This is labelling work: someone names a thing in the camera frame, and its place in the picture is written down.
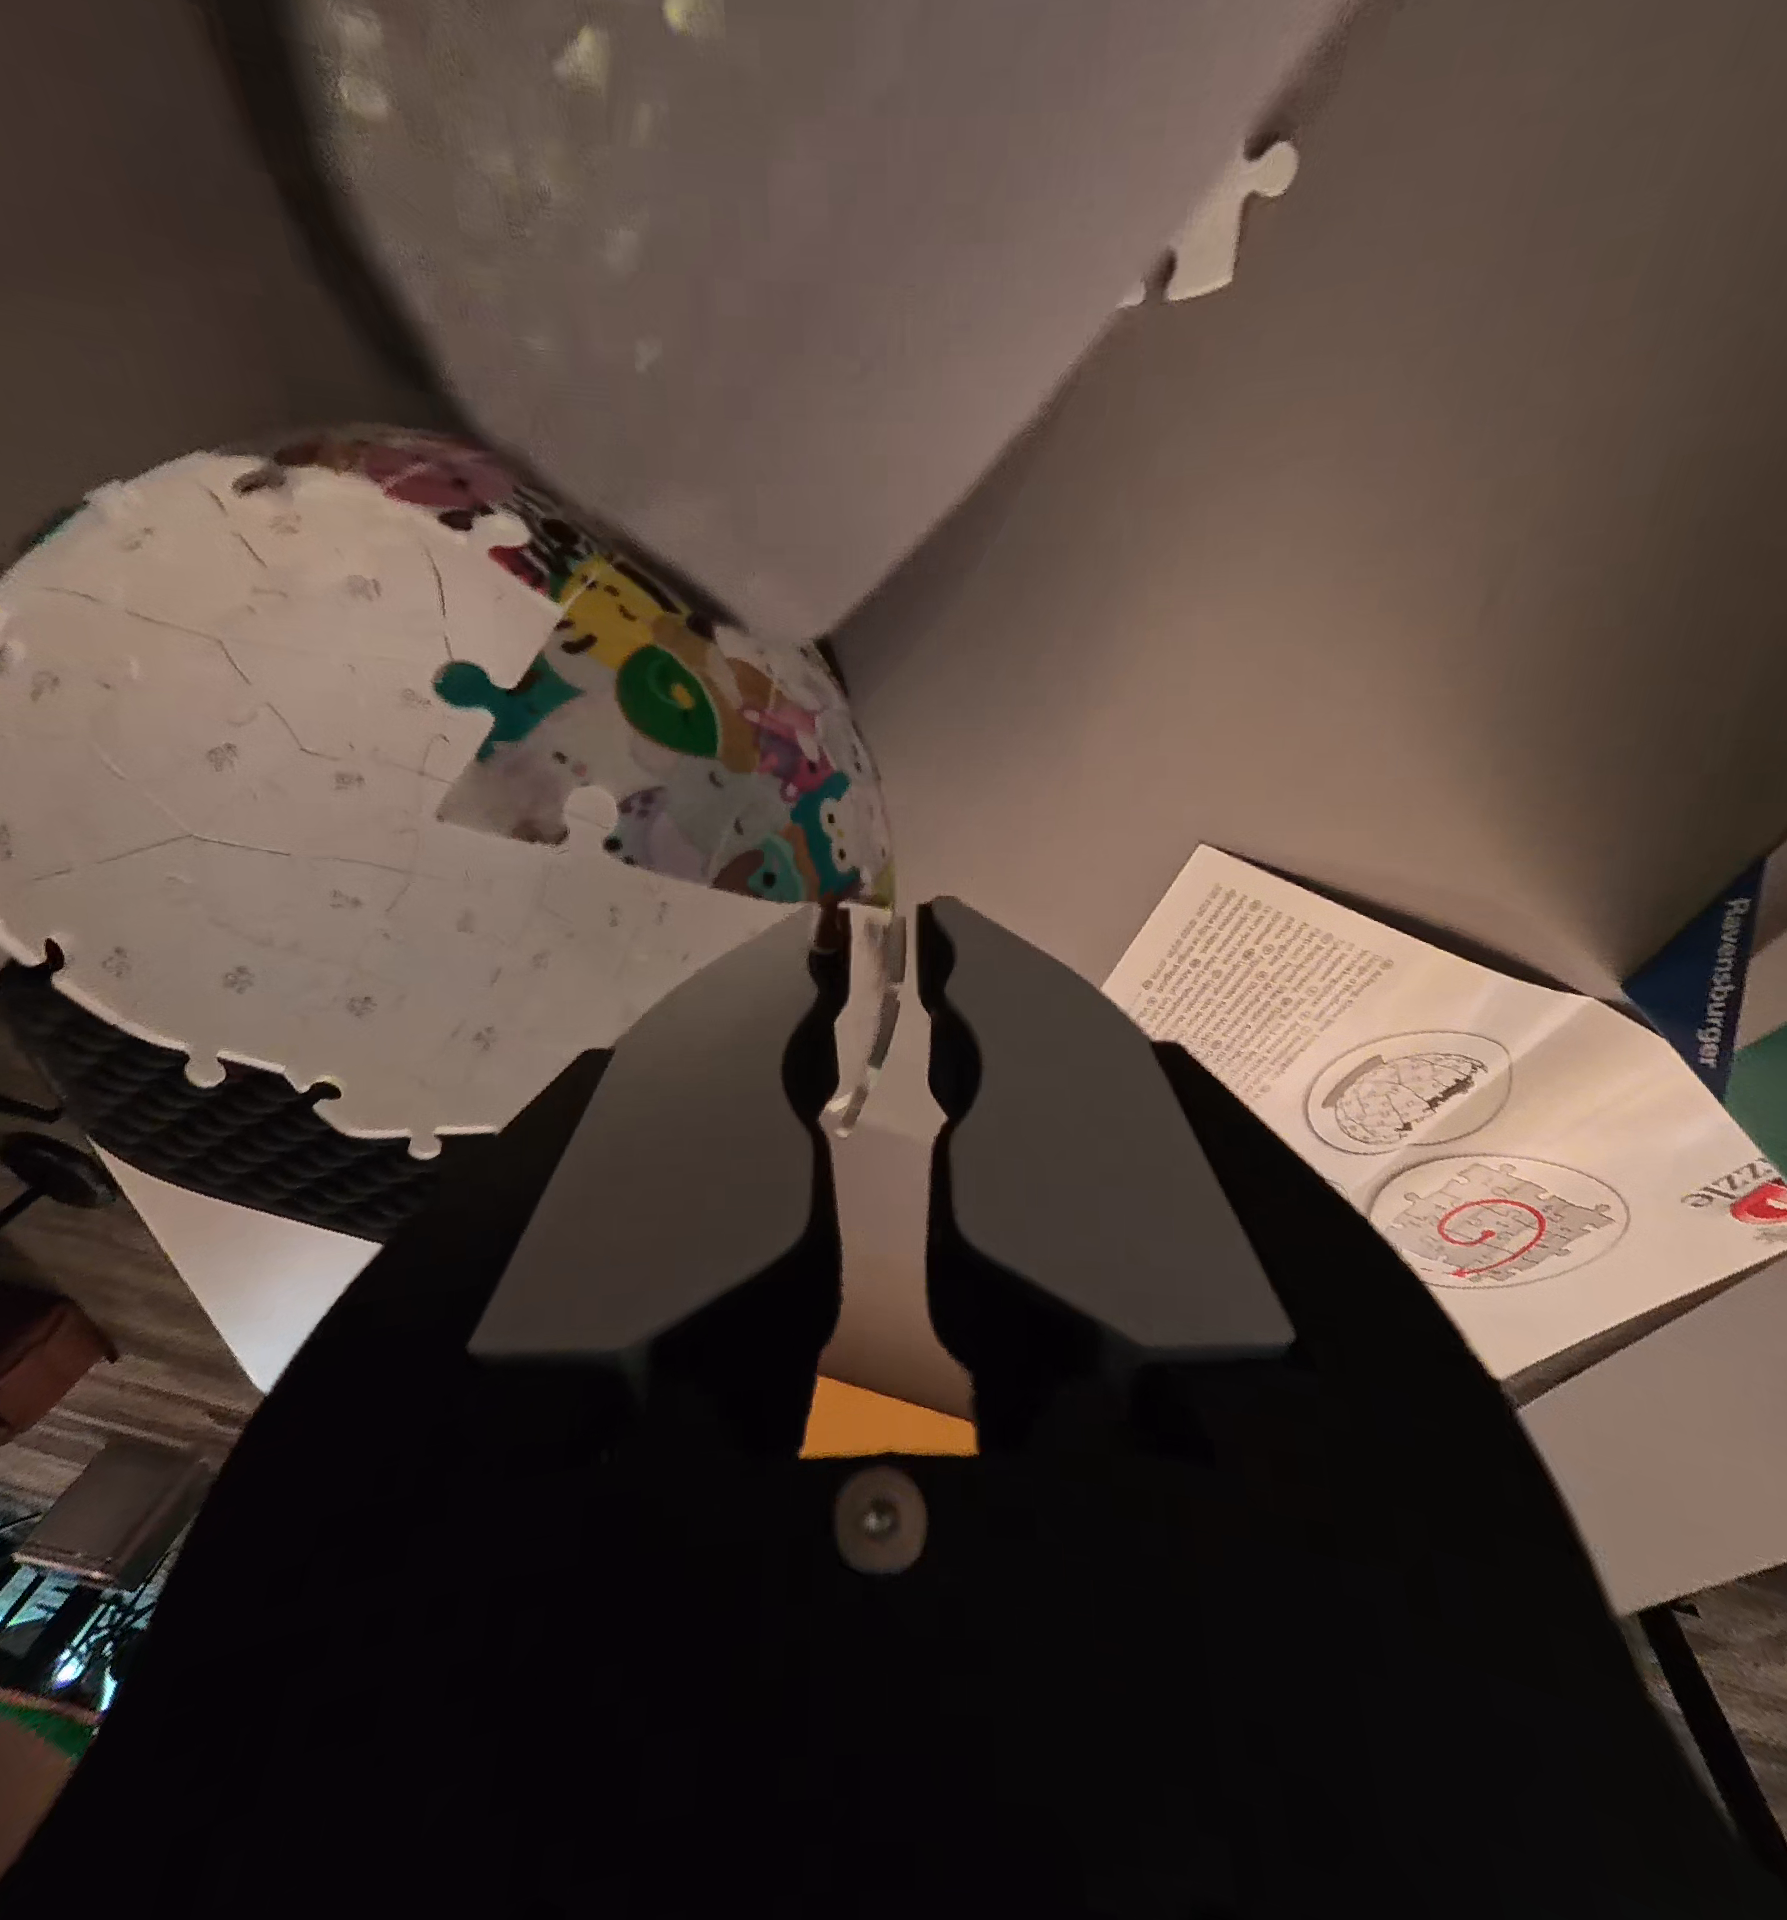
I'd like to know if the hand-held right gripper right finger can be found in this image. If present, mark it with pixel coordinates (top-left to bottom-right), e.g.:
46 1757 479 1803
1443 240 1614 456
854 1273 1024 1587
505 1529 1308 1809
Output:
914 897 1297 1361

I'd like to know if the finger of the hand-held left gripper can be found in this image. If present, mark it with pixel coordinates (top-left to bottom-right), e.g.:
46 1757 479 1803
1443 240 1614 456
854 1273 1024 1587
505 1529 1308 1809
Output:
270 0 1352 643

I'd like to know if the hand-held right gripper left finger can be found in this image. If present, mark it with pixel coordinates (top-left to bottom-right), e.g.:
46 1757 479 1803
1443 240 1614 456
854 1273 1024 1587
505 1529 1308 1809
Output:
464 906 847 1368

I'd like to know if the white puzzle piece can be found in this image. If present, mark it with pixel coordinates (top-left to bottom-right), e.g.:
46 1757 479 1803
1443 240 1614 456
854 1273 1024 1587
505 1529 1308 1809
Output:
1115 139 1303 310

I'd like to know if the half-built puzzle ball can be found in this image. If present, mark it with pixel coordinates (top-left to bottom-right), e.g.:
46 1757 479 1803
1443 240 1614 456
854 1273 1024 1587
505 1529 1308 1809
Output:
0 427 901 1161

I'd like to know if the puzzle ball box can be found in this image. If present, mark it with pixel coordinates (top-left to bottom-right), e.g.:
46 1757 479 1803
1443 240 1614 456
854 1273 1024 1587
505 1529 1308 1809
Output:
1619 819 1787 1263

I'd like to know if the folded instruction sheet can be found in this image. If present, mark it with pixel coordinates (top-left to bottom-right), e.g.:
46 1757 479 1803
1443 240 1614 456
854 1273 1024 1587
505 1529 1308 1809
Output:
1101 845 1787 1383

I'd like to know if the yellow plastic bin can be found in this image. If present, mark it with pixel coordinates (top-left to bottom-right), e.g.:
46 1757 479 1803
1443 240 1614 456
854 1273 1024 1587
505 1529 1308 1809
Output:
802 1371 982 1458

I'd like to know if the black chair base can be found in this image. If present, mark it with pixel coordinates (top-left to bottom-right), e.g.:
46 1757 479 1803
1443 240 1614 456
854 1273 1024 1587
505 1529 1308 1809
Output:
0 961 122 1277

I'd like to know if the grey box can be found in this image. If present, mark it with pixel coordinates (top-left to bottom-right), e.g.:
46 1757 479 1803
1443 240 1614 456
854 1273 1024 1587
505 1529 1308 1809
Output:
23 1439 213 1592

